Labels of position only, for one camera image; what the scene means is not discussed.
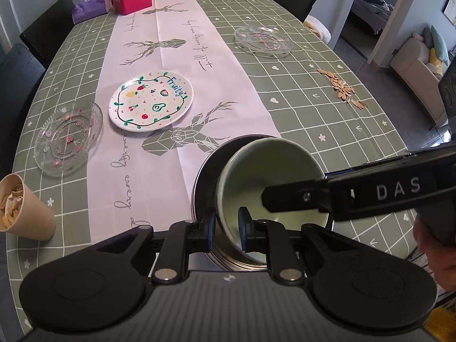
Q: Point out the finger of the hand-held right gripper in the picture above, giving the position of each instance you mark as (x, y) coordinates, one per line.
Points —
(292, 194)

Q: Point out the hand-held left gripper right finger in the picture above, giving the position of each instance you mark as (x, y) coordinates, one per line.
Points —
(244, 238)

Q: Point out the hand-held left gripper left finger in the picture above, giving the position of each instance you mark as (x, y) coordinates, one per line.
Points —
(210, 229)

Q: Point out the green ceramic bowl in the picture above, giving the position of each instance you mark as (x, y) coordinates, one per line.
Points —
(270, 164)

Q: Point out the white fruit-painted plate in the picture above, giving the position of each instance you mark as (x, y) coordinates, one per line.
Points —
(142, 94)

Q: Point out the clear glass plate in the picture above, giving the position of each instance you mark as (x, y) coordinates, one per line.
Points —
(263, 39)
(67, 139)

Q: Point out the person's right hand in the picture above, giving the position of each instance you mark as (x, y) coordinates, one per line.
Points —
(441, 263)

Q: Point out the pile of sunflower seeds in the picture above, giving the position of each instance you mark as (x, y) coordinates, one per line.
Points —
(342, 89)

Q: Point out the beige sofa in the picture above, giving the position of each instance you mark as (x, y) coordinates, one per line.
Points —
(413, 67)

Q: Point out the yellow cushion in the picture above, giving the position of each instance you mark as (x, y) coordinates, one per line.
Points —
(434, 57)

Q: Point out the teal cushion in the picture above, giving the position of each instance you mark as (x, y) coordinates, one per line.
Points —
(440, 41)

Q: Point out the beige paper cup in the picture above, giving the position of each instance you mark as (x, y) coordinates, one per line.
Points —
(37, 221)

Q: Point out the bed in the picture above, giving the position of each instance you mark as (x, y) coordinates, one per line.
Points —
(374, 9)

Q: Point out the pile of seed shells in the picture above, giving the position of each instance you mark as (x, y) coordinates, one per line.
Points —
(10, 206)

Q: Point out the purple tissue box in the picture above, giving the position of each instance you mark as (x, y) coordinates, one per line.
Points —
(89, 9)

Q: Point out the framed wall picture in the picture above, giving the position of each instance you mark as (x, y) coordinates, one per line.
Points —
(450, 5)

